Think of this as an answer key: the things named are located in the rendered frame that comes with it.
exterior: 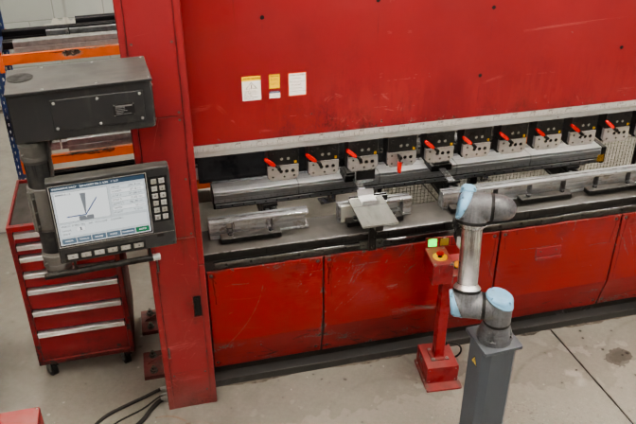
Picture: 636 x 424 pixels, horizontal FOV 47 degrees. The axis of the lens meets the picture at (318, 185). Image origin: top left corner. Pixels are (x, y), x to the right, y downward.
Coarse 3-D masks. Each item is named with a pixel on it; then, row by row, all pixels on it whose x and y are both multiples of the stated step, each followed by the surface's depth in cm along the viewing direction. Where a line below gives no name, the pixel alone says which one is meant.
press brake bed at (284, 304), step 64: (256, 256) 363; (320, 256) 372; (384, 256) 381; (512, 256) 402; (576, 256) 414; (256, 320) 382; (320, 320) 392; (384, 320) 404; (448, 320) 418; (512, 320) 437; (576, 320) 441
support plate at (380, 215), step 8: (352, 200) 374; (384, 200) 374; (352, 208) 368; (360, 208) 367; (368, 208) 367; (376, 208) 367; (384, 208) 367; (360, 216) 361; (368, 216) 361; (376, 216) 361; (384, 216) 361; (392, 216) 361; (368, 224) 354; (376, 224) 354; (384, 224) 355; (392, 224) 356
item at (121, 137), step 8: (80, 136) 487; (88, 136) 487; (96, 136) 488; (104, 136) 490; (112, 136) 491; (120, 136) 493; (128, 136) 495; (56, 144) 487; (64, 144) 489; (72, 144) 486; (80, 144) 488; (88, 144) 489; (96, 144) 490; (104, 144) 492; (112, 144) 494; (120, 144) 496
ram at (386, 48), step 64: (192, 0) 305; (256, 0) 312; (320, 0) 318; (384, 0) 325; (448, 0) 332; (512, 0) 340; (576, 0) 348; (192, 64) 318; (256, 64) 325; (320, 64) 333; (384, 64) 340; (448, 64) 348; (512, 64) 356; (576, 64) 365; (192, 128) 333; (256, 128) 340; (320, 128) 348; (448, 128) 365
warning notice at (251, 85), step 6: (246, 78) 327; (252, 78) 328; (258, 78) 329; (246, 84) 329; (252, 84) 329; (258, 84) 330; (246, 90) 330; (252, 90) 331; (258, 90) 331; (246, 96) 331; (252, 96) 332; (258, 96) 333
